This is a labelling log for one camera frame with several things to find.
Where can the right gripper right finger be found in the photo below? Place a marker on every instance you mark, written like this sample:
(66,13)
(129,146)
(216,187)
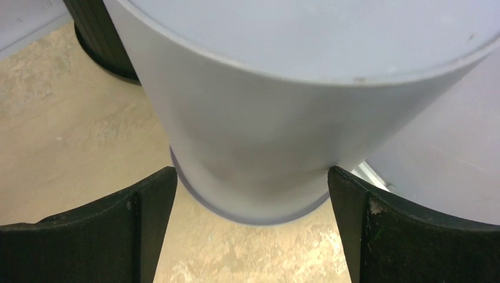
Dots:
(387,238)

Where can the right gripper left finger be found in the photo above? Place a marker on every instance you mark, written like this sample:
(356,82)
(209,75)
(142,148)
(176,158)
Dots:
(117,238)

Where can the grey plastic bin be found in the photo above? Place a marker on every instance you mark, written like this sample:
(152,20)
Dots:
(260,98)

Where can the black plastic bin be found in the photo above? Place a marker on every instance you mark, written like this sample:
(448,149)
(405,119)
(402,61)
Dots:
(99,38)

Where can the aluminium mounting rail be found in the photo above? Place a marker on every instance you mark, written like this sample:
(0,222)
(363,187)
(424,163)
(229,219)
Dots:
(367,173)

